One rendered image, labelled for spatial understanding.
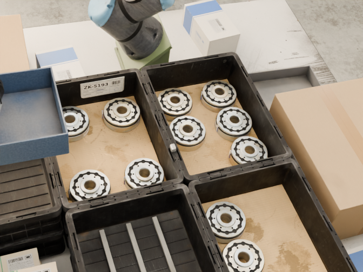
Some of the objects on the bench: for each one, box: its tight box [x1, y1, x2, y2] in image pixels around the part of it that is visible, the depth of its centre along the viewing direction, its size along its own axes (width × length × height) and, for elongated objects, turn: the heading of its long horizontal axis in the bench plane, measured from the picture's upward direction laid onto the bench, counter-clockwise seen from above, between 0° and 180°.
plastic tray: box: [248, 65, 321, 111], centre depth 189 cm, size 27×20×5 cm
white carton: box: [182, 0, 240, 57], centre depth 202 cm, size 20×12×9 cm, turn 20°
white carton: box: [35, 45, 86, 81], centre depth 179 cm, size 20×12×9 cm, turn 19°
